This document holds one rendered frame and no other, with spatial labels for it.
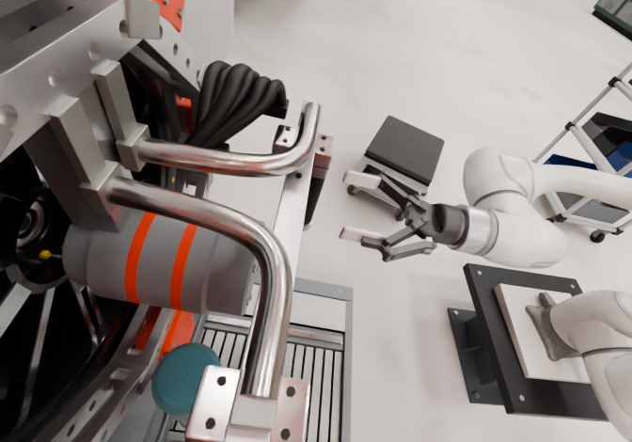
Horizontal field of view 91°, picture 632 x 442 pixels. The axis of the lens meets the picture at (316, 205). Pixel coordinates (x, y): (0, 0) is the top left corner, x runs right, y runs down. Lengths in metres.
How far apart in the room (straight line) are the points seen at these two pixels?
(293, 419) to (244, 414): 0.07
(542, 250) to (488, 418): 0.98
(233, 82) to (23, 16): 0.18
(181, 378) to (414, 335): 1.12
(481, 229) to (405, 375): 0.90
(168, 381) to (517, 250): 0.59
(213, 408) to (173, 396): 0.22
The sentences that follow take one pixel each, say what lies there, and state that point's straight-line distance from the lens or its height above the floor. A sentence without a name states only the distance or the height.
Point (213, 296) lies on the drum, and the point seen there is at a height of 0.87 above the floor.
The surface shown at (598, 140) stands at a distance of 2.36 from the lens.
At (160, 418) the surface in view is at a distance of 1.12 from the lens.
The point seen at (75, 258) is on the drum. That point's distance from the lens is 0.44.
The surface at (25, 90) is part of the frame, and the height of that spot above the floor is 1.11.
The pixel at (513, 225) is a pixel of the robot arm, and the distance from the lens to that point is 0.65.
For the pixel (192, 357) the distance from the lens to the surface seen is 0.52.
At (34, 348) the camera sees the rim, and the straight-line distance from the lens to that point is 0.56.
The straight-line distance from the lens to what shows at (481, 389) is 1.55.
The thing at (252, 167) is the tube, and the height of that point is 1.01.
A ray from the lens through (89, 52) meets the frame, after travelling 0.32.
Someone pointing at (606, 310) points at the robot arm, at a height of 0.56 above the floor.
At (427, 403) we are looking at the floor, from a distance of 1.43.
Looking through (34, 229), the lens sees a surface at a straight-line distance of 0.56.
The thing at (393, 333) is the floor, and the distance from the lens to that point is 1.44.
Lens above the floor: 1.24
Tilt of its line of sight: 49 degrees down
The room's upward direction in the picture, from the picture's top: 18 degrees clockwise
